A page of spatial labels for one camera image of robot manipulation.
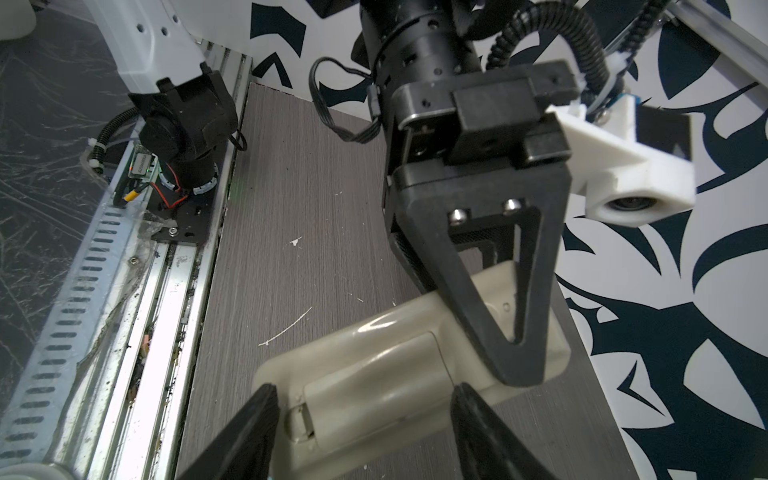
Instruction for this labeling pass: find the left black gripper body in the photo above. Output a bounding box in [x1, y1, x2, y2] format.
[381, 58, 577, 300]

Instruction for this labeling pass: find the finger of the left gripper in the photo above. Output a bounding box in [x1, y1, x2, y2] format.
[392, 161, 571, 387]

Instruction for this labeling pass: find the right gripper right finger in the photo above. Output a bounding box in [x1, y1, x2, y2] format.
[450, 383, 555, 480]

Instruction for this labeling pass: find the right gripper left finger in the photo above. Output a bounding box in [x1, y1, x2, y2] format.
[178, 383, 280, 480]

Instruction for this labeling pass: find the white remote control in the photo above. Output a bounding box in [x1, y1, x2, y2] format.
[251, 259, 571, 480]

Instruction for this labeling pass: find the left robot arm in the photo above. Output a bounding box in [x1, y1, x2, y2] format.
[87, 1, 607, 387]

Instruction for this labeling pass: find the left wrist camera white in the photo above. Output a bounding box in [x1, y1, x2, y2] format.
[547, 95, 697, 227]

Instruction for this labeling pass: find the slotted cable duct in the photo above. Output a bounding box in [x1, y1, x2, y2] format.
[1, 200, 142, 467]

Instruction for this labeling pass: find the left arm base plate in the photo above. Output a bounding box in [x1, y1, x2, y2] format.
[113, 143, 234, 245]

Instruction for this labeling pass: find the aluminium frame rail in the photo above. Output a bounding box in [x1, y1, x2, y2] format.
[667, 1, 767, 86]

